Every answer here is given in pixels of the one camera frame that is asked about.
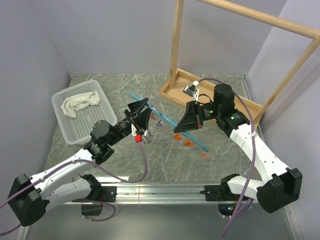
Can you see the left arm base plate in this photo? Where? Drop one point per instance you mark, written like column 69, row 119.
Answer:
column 105, row 194

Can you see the orange clothespin right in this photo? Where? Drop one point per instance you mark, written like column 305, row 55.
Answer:
column 189, row 143

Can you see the white underwear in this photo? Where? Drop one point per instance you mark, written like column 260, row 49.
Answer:
column 74, row 103

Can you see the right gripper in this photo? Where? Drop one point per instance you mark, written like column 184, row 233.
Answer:
column 189, row 121

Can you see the orange clothespin left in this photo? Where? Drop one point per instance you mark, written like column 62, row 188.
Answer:
column 177, row 137

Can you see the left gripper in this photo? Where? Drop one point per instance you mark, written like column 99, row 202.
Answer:
column 136, row 108

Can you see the pink clothespin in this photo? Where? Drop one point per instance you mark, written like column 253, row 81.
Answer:
column 153, row 117
column 204, row 156

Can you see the pink clothespin rightmost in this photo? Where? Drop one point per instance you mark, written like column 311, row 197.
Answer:
column 204, row 156

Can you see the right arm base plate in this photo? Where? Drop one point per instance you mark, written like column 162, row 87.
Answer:
column 218, row 193

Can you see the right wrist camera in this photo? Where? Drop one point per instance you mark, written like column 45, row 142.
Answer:
column 192, row 90

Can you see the orange clothespin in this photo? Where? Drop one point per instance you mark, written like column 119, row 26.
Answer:
column 189, row 143
column 177, row 137

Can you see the blue wire hanger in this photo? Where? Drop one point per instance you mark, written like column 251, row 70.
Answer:
column 167, row 120

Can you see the pink clothespin leftmost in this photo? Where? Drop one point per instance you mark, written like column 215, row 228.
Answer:
column 153, row 117

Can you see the white plastic basket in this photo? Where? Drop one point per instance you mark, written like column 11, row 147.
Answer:
column 76, row 131

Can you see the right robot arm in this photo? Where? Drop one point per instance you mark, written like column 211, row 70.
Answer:
column 279, row 185

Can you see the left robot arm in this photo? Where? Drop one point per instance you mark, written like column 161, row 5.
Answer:
column 30, row 197

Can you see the wooden rack with tray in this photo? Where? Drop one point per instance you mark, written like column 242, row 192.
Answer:
column 225, row 37

